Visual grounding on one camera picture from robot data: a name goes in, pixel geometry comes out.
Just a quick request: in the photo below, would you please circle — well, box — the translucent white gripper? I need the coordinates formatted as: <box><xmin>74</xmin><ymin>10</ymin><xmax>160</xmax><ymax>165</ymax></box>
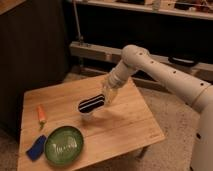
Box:
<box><xmin>102</xmin><ymin>79</ymin><xmax>118</xmax><ymax>106</ymax></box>

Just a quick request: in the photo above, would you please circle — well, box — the green ceramic bowl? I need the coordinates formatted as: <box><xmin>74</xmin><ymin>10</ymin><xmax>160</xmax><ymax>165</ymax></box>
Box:
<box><xmin>44</xmin><ymin>126</ymin><xmax>84</xmax><ymax>166</ymax></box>

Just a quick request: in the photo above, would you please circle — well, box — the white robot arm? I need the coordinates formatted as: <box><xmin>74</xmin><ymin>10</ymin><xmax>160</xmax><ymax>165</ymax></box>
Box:
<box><xmin>103</xmin><ymin>45</ymin><xmax>213</xmax><ymax>171</ymax></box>

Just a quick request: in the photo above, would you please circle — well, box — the black white striped cup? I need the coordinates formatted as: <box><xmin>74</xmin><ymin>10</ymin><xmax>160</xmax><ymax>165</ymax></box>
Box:
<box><xmin>78</xmin><ymin>94</ymin><xmax>105</xmax><ymax>120</ymax></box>

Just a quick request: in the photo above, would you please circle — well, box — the vertical metal pole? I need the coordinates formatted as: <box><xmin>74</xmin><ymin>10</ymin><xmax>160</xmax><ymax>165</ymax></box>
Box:
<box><xmin>73</xmin><ymin>0</ymin><xmax>84</xmax><ymax>45</ymax></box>

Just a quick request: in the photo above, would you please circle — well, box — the orange toy carrot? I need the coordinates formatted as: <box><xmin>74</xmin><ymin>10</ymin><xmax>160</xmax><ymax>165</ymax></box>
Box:
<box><xmin>37</xmin><ymin>105</ymin><xmax>47</xmax><ymax>129</ymax></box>

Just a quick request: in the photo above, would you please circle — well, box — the wooden folding table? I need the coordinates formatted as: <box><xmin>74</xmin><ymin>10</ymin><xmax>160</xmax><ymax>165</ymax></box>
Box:
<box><xmin>17</xmin><ymin>76</ymin><xmax>165</xmax><ymax>171</ymax></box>

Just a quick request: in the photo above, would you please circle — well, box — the dark cabinet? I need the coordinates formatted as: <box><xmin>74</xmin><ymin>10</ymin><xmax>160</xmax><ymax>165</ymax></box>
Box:
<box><xmin>0</xmin><ymin>0</ymin><xmax>68</xmax><ymax>134</ymax></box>

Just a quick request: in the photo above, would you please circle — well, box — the blue sponge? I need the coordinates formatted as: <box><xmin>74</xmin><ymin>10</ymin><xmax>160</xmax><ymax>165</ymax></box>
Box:
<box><xmin>26</xmin><ymin>135</ymin><xmax>46</xmax><ymax>161</ymax></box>

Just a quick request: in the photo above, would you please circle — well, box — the metal shelf rail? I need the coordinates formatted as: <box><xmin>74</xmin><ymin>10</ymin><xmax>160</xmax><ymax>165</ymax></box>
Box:
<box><xmin>69</xmin><ymin>41</ymin><xmax>213</xmax><ymax>82</ymax></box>

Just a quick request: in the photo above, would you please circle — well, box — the black handle on shelf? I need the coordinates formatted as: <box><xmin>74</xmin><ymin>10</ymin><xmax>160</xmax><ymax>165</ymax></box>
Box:
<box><xmin>168</xmin><ymin>57</ymin><xmax>198</xmax><ymax>67</ymax></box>

